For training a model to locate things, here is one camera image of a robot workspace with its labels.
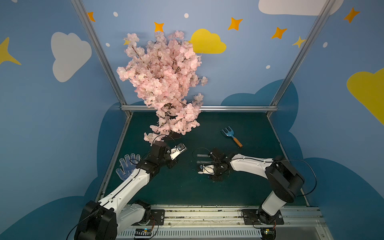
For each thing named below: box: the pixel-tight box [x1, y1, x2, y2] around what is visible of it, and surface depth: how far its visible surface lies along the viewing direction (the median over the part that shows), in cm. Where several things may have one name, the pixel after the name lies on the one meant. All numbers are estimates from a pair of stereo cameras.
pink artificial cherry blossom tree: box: [117, 31, 209, 144], surface depth 72 cm
